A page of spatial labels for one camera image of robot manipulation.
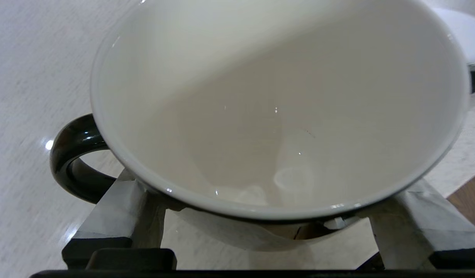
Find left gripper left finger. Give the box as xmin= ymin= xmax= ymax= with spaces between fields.
xmin=62 ymin=168 xmax=177 ymax=271

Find black cup white inside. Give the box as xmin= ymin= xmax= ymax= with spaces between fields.
xmin=49 ymin=0 xmax=472 ymax=251

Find white saucer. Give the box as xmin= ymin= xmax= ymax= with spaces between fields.
xmin=431 ymin=8 xmax=475 ymax=66

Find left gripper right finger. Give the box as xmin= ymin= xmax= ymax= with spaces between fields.
xmin=368 ymin=178 xmax=475 ymax=271

